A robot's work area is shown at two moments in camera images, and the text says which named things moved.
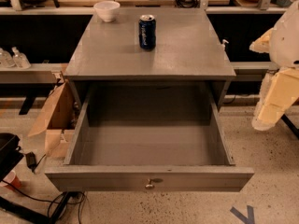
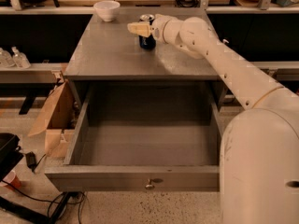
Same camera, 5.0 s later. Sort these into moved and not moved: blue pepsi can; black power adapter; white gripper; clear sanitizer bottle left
Moved: white gripper
Not moved: blue pepsi can; black power adapter; clear sanitizer bottle left
